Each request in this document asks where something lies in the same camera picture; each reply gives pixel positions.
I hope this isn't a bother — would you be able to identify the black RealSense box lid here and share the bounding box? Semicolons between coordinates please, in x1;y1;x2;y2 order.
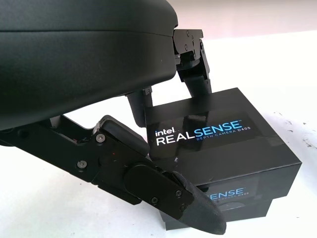
144;87;303;207

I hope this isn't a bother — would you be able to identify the black camera box base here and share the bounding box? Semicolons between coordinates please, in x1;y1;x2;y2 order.
159;196;273;225

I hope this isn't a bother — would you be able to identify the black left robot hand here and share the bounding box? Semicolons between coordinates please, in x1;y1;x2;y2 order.
0;0;227;236

